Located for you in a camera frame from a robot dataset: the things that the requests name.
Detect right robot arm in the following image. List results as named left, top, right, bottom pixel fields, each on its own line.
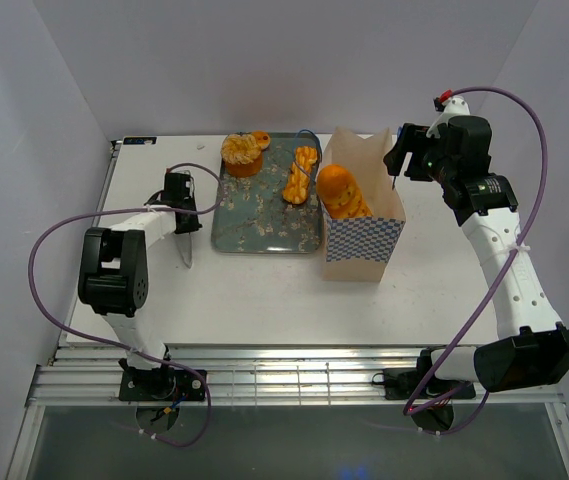
left=384, top=115, right=569, bottom=397

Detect sugared round cake bread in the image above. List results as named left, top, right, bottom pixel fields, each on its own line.
left=220, top=133, right=263, bottom=178

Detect left logo sticker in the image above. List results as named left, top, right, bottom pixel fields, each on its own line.
left=122, top=136, right=157, bottom=145

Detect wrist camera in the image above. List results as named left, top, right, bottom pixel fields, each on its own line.
left=186, top=171, right=195, bottom=196
left=427, top=90, right=470, bottom=138

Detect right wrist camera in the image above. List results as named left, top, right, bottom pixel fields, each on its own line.
left=427, top=90, right=470, bottom=138

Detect long baguette bread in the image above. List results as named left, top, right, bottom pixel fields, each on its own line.
left=316, top=164, right=372, bottom=219

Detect metal baking tray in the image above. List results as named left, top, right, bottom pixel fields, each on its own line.
left=211, top=129, right=323, bottom=254

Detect blue checkered paper bag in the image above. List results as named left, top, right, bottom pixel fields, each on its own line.
left=314, top=127, right=406, bottom=283

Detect small round bun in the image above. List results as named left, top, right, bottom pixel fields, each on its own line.
left=251, top=131, right=271, bottom=150

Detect twisted orange pastry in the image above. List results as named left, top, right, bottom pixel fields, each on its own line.
left=282, top=146, right=318, bottom=205

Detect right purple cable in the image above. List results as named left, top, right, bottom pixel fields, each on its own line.
left=363, top=85, right=549, bottom=436

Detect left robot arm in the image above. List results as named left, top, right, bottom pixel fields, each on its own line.
left=78, top=171, right=201, bottom=400

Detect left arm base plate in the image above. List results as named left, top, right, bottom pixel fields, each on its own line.
left=117, top=369, right=207, bottom=402

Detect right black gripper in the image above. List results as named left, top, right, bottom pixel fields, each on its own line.
left=382, top=123, right=456, bottom=185

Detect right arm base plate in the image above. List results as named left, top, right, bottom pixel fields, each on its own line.
left=371, top=368, right=476, bottom=400

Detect aluminium frame rail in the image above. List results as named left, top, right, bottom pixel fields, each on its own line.
left=26, top=344, right=565, bottom=407

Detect metal tongs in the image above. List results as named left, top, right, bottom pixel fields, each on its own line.
left=177, top=169, right=196, bottom=269

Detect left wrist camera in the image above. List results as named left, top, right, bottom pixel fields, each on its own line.
left=186, top=171, right=195, bottom=196

